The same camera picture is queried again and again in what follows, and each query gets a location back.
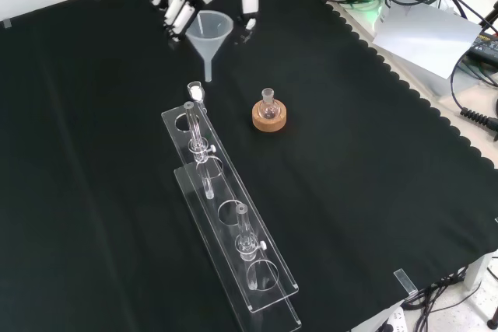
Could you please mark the black cloth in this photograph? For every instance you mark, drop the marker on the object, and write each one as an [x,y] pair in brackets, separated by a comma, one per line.
[116,133]

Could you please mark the clear round-bottom flask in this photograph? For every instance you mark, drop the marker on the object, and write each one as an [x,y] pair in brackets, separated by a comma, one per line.
[268,108]

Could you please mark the grey tape piece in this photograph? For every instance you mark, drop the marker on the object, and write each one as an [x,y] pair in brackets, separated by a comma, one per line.
[6,23]

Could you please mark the black electronic device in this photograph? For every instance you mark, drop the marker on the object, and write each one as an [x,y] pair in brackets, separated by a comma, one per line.
[486,46]

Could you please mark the clear plastic funnel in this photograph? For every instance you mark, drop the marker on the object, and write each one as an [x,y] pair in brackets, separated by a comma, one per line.
[208,26]

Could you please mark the white table leg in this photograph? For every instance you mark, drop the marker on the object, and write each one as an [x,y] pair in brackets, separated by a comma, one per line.
[476,271]

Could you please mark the clear acrylic funnel stand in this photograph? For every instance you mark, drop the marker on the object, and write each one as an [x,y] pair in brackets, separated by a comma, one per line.
[233,231]

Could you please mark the white power strip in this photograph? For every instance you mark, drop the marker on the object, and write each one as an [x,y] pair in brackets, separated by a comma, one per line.
[393,320]

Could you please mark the pale board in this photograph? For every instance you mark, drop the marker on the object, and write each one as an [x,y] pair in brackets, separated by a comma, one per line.
[424,36]

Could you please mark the clear glass weighing funnel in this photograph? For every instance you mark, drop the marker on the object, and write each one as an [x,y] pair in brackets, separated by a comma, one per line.
[196,93]

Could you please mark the clear plastic cloth clip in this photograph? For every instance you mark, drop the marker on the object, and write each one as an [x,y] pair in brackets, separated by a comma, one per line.
[404,281]

